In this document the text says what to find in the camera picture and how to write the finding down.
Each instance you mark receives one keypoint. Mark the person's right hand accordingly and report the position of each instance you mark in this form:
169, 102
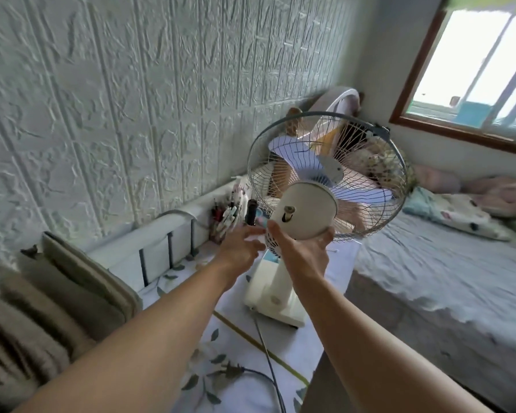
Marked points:
305, 260

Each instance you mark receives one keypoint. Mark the person's left hand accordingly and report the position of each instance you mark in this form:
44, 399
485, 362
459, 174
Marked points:
238, 251

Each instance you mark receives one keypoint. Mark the white blue table fan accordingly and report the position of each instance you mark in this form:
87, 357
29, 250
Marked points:
305, 210

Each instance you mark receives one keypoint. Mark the person's left forearm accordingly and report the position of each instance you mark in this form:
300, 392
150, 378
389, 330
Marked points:
146, 352

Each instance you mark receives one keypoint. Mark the person's right forearm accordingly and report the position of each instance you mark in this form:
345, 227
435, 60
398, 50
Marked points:
370, 352

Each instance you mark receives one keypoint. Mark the clear holder with pens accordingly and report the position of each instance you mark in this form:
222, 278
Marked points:
225, 221

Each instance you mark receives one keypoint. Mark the floral cloth covered table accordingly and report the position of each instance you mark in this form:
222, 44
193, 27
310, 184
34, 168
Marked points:
241, 305

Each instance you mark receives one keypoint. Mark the yellow floral pillow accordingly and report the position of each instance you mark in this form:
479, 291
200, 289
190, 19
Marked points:
387, 167

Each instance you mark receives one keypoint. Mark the bed with grey sheet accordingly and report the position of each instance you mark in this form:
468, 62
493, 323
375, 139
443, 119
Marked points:
434, 270

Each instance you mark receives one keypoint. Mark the plain pink pillow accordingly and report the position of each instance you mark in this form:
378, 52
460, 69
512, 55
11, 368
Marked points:
436, 178

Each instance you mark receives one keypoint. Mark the white dotted quilt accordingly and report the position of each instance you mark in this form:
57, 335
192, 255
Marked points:
456, 215

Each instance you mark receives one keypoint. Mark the pink patterned cloth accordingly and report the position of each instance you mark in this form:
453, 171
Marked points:
499, 195

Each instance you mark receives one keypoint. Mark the teal tub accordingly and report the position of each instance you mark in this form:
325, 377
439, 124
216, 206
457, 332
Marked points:
475, 113

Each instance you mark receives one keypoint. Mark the wooden framed window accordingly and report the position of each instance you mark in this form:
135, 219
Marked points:
468, 64

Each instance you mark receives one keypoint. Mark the white slatted rail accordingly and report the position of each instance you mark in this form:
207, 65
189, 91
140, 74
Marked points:
155, 236

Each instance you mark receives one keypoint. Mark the wooden frame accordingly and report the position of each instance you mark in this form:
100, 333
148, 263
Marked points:
293, 122

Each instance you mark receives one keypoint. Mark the white round frame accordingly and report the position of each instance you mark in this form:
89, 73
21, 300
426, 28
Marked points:
339, 101

